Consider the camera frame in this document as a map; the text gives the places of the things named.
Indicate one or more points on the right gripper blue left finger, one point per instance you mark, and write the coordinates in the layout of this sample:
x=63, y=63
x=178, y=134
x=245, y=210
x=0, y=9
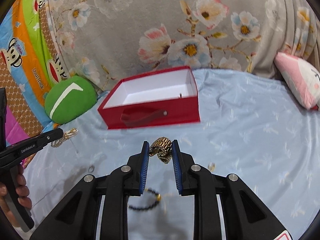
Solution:
x=143, y=166

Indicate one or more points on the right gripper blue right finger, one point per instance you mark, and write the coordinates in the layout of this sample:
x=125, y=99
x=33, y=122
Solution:
x=176, y=164

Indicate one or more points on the gold metal watch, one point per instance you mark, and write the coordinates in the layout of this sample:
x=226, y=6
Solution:
x=162, y=148

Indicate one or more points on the gold hoop earring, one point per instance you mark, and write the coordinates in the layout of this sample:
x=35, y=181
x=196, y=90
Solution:
x=211, y=167

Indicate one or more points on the left hand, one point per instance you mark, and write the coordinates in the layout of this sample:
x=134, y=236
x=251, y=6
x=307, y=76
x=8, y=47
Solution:
x=14, y=197

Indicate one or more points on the red open gift box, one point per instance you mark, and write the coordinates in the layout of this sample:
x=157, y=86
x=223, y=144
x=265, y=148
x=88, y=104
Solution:
x=160, y=98

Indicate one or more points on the light blue bedsheet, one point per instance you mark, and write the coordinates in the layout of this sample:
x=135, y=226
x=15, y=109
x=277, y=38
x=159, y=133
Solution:
x=250, y=126

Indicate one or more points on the green round pillow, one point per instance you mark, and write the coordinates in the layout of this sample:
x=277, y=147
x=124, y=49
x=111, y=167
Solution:
x=69, y=99

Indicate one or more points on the colourful cartoon monkey blanket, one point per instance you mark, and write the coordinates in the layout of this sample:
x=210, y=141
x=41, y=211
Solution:
x=30, y=68

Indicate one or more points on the grey floral blanket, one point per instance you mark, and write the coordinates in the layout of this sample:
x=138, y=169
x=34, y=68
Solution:
x=105, y=41

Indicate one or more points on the pink white cartoon pillow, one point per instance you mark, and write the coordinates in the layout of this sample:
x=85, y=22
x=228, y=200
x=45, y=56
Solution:
x=302, y=79

